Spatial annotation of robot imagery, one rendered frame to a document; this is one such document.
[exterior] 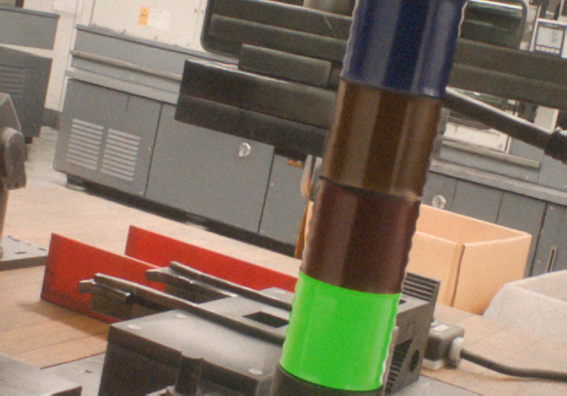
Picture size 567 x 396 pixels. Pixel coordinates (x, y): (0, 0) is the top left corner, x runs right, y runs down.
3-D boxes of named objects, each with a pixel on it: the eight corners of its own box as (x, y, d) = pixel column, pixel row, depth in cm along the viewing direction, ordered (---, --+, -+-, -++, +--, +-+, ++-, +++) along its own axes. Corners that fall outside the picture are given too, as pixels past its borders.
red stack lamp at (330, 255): (327, 260, 42) (345, 174, 42) (418, 287, 41) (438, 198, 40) (280, 268, 39) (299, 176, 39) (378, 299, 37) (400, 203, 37)
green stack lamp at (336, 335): (308, 346, 43) (326, 263, 42) (398, 377, 41) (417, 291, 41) (260, 363, 39) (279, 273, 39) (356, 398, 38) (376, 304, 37)
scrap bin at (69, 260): (120, 283, 107) (131, 223, 106) (352, 364, 96) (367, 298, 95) (39, 298, 96) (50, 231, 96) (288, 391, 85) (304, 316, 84)
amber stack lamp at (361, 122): (345, 170, 42) (364, 82, 41) (439, 194, 40) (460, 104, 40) (300, 172, 39) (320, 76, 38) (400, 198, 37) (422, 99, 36)
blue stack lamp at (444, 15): (365, 79, 41) (384, -11, 41) (461, 99, 40) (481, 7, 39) (321, 72, 38) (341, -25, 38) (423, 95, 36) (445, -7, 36)
